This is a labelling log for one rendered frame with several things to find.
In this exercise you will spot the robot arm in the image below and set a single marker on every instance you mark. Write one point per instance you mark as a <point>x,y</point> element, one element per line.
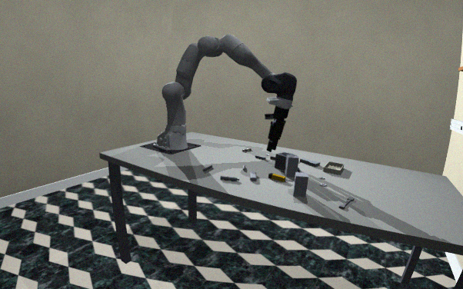
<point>174,135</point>

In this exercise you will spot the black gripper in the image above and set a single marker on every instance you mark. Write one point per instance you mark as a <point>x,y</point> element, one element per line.
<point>275,132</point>

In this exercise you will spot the yellow cylinder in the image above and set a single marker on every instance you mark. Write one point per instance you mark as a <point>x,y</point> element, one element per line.
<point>277,177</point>

